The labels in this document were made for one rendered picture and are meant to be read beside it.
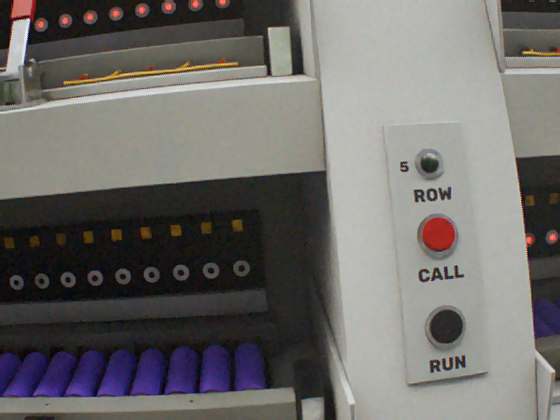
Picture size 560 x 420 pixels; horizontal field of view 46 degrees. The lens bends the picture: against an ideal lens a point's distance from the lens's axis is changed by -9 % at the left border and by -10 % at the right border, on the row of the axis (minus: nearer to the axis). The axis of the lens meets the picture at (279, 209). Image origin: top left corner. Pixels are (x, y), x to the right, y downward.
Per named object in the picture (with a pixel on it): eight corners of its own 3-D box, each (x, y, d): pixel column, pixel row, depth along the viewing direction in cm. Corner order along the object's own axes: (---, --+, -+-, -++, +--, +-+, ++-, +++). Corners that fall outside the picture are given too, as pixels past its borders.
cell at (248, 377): (264, 366, 45) (268, 413, 39) (235, 368, 45) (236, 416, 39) (261, 341, 45) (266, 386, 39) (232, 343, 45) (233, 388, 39)
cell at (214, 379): (232, 369, 45) (232, 416, 39) (204, 370, 45) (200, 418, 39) (229, 343, 45) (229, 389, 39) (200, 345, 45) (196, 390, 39)
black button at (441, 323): (464, 341, 32) (462, 307, 32) (432, 345, 32) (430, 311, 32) (459, 340, 33) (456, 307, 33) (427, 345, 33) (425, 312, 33)
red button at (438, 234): (457, 249, 32) (453, 215, 33) (425, 253, 32) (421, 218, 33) (451, 251, 33) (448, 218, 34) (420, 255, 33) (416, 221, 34)
